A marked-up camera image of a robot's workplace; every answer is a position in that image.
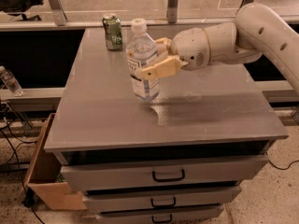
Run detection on small clear bottle on ledge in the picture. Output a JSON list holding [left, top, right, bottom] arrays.
[[0, 66, 23, 96]]

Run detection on blue label plastic water bottle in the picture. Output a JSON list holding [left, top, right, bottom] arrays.
[[126, 18, 159, 102]]

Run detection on black cable on floor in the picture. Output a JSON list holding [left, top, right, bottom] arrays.
[[266, 152, 299, 172], [0, 101, 47, 224]]

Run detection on black cable on floor right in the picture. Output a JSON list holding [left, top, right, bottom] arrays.
[[266, 152, 299, 172]]

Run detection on middle grey drawer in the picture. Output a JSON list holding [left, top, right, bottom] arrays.
[[82, 186, 241, 213]]

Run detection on bottom grey drawer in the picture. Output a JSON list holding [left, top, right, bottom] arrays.
[[96, 205, 223, 224]]

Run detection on left metal window post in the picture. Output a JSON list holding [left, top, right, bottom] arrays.
[[48, 0, 66, 26]]

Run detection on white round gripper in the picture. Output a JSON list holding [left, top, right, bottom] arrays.
[[141, 28, 210, 80]]

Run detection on brown cardboard box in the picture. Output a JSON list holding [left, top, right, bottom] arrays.
[[24, 113, 87, 211]]

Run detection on grey drawer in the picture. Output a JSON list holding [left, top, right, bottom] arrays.
[[82, 186, 241, 213], [96, 205, 223, 224], [61, 154, 268, 191]]

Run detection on black cable on floor left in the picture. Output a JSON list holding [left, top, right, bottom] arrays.
[[0, 101, 47, 224]]

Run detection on grey drawer cabinet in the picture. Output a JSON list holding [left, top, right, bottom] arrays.
[[44, 23, 290, 224]]

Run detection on middle metal window post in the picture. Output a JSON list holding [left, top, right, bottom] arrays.
[[166, 0, 178, 23]]

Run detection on green soda can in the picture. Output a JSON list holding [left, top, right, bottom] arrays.
[[102, 13, 122, 50]]

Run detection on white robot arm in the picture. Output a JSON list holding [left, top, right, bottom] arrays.
[[136, 3, 299, 93]]

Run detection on top grey drawer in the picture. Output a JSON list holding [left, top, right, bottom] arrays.
[[61, 154, 268, 191]]

